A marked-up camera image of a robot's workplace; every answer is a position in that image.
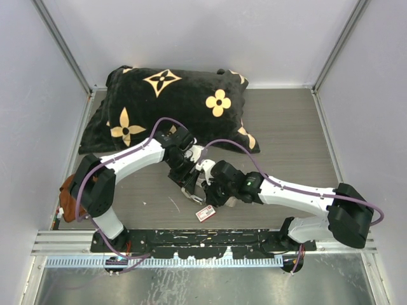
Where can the red white staple box sleeve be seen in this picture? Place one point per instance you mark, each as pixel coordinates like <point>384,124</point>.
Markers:
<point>205,213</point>

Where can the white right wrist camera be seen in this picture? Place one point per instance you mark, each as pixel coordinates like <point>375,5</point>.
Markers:
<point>206,166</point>

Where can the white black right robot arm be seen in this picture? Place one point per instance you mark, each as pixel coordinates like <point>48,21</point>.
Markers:
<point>338,213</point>

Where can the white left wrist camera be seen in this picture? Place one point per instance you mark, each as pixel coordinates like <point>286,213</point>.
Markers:
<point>194,153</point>

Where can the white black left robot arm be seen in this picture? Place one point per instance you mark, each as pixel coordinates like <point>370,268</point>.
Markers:
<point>95,180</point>

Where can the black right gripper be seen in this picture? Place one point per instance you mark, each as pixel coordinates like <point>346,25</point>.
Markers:
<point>213,192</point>

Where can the black floral pattern pillow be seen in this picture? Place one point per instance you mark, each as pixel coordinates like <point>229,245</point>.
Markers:
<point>209,104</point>

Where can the white slotted cable duct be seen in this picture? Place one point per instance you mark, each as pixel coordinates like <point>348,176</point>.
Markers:
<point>105,261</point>

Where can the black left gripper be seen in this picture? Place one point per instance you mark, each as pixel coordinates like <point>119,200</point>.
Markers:
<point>183,177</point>

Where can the brown crumpled cloth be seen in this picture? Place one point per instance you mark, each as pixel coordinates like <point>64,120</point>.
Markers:
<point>66,201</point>

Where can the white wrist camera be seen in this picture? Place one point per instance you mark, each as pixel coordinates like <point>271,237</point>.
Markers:
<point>206,166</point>
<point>194,153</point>

